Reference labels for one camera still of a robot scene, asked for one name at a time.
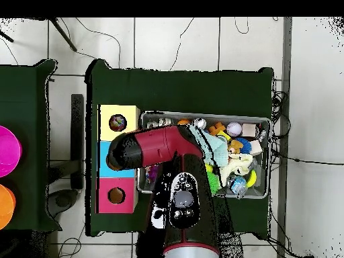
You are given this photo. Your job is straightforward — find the wooden box three holes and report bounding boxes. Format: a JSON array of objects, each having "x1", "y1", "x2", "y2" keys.
[{"x1": 95, "y1": 103, "x2": 141, "y2": 215}]

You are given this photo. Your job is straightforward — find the shallow silver mesh bin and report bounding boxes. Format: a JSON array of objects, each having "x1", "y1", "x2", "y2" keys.
[{"x1": 136, "y1": 110, "x2": 271, "y2": 200}]

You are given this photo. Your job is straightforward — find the silver drink can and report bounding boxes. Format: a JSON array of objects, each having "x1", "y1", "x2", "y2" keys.
[{"x1": 192, "y1": 117, "x2": 208, "y2": 130}]

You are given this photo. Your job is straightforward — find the purple spiky ball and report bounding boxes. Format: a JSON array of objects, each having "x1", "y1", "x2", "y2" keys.
[{"x1": 144, "y1": 165, "x2": 160, "y2": 184}]

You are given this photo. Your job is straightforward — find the mint green waffle cloth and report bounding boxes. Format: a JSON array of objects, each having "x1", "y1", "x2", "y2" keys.
[{"x1": 189, "y1": 124, "x2": 230, "y2": 167}]

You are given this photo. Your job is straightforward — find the dark green table cloth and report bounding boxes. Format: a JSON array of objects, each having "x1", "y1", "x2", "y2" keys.
[
  {"x1": 85, "y1": 58, "x2": 275, "y2": 241},
  {"x1": 0, "y1": 58, "x2": 63, "y2": 233}
]

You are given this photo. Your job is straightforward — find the green koosh ball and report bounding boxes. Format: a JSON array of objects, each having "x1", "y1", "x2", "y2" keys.
[{"x1": 206, "y1": 171, "x2": 222, "y2": 195}]

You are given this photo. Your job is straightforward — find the white baseball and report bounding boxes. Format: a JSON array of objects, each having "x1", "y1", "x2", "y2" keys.
[{"x1": 226, "y1": 122, "x2": 243, "y2": 138}]

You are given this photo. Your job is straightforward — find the blue koosh ball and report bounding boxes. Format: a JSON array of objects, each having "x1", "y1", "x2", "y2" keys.
[{"x1": 235, "y1": 137, "x2": 253, "y2": 155}]

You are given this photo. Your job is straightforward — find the pale wooden block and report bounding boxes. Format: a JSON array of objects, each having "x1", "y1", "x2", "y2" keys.
[{"x1": 241, "y1": 122, "x2": 258, "y2": 138}]

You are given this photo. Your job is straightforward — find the crushed plastic water bottle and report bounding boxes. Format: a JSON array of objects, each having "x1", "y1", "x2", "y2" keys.
[{"x1": 226, "y1": 174, "x2": 249, "y2": 200}]

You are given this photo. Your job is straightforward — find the black upright panel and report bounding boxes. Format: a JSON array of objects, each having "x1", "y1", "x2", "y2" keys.
[{"x1": 70, "y1": 93, "x2": 85, "y2": 190}]

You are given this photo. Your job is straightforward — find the grey stand foot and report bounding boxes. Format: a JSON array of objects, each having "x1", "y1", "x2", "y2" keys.
[{"x1": 46, "y1": 188, "x2": 79, "y2": 219}]

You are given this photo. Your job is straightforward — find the grey floor strip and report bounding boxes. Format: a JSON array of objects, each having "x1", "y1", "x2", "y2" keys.
[{"x1": 275, "y1": 17, "x2": 293, "y2": 258}]

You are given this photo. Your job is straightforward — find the black tripod leg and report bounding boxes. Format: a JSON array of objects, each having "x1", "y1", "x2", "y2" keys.
[
  {"x1": 48, "y1": 17, "x2": 78, "y2": 52},
  {"x1": 0, "y1": 28, "x2": 15, "y2": 43}
]

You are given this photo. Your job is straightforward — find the pink round disc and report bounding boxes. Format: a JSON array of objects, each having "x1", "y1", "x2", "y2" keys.
[{"x1": 0, "y1": 125, "x2": 23, "y2": 179}]

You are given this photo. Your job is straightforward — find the orange round disc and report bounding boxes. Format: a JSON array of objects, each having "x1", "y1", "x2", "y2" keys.
[{"x1": 0, "y1": 183, "x2": 17, "y2": 231}]

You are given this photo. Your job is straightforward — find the thin black floor cable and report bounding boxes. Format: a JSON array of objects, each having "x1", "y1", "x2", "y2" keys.
[
  {"x1": 234, "y1": 17, "x2": 250, "y2": 35},
  {"x1": 75, "y1": 17, "x2": 122, "y2": 69},
  {"x1": 169, "y1": 17, "x2": 196, "y2": 72}
]

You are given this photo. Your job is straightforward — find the black cable bundle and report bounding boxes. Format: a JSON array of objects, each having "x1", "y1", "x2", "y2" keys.
[{"x1": 269, "y1": 90, "x2": 292, "y2": 140}]

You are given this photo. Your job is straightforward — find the taut black cable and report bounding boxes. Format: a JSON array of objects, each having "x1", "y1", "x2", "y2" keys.
[{"x1": 270, "y1": 148, "x2": 344, "y2": 166}]

